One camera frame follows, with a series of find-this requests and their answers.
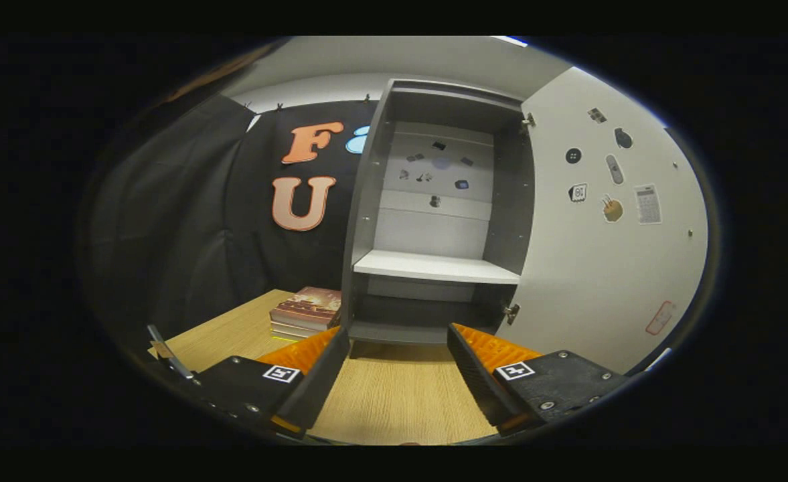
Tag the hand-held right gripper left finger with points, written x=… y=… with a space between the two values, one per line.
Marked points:
x=320 y=385

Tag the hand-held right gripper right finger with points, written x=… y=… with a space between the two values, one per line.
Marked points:
x=477 y=381

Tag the brown picture cover book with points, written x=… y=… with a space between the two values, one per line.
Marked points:
x=310 y=306

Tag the metal door hinge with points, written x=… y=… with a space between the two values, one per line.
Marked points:
x=511 y=312
x=528 y=122

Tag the white cabinet shelf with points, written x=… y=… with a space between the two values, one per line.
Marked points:
x=434 y=266

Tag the thin pale book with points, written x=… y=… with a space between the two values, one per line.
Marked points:
x=293 y=329

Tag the grey cabinet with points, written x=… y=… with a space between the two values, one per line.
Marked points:
x=367 y=201

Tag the thin grey bar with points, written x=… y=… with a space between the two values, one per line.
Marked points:
x=179 y=367

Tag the white cabinet door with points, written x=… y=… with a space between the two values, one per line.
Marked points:
x=601 y=281

